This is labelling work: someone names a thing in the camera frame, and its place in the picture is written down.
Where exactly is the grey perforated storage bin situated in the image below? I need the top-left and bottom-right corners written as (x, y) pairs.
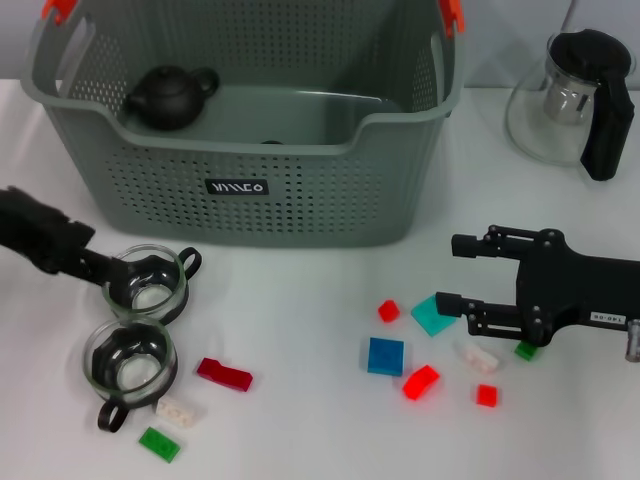
top-left (19, 0), bottom-right (469, 250)

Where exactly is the orange-red sloped brick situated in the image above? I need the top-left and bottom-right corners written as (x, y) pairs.
top-left (402, 364), bottom-right (441, 402)

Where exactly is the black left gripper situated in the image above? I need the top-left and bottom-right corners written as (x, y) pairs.
top-left (0, 185), bottom-right (136, 296)

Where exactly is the thin grey background cable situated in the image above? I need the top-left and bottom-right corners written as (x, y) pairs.
top-left (558, 0), bottom-right (579, 32)

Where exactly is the orange bin handle clip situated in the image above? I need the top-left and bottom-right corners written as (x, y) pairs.
top-left (439, 0), bottom-right (467, 39)
top-left (40, 0), bottom-right (81, 25)

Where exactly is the dark clay teapot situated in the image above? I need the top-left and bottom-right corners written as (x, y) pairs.
top-left (123, 63), bottom-right (221, 132)

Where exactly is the glass carafe black handle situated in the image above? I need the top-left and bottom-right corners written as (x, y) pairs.
top-left (504, 28), bottom-right (636, 182)

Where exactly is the teal square plate brick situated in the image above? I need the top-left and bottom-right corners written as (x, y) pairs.
top-left (410, 294), bottom-right (459, 339)

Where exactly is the green flat brick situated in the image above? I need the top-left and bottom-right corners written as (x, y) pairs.
top-left (138, 425), bottom-right (182, 464)

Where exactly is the blue square brick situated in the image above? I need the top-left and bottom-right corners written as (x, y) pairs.
top-left (367, 337), bottom-right (414, 376)

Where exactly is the white brick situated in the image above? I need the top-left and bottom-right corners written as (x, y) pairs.
top-left (453, 338), bottom-right (501, 374)
top-left (155, 397), bottom-right (207, 430)

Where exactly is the small red brick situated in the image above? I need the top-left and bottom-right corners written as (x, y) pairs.
top-left (474, 383), bottom-right (500, 409)
top-left (377, 299), bottom-right (402, 324)

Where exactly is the dark red long brick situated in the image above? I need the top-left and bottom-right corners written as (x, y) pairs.
top-left (197, 357), bottom-right (254, 394)

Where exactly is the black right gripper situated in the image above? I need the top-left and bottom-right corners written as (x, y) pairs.
top-left (436, 224), bottom-right (640, 346)

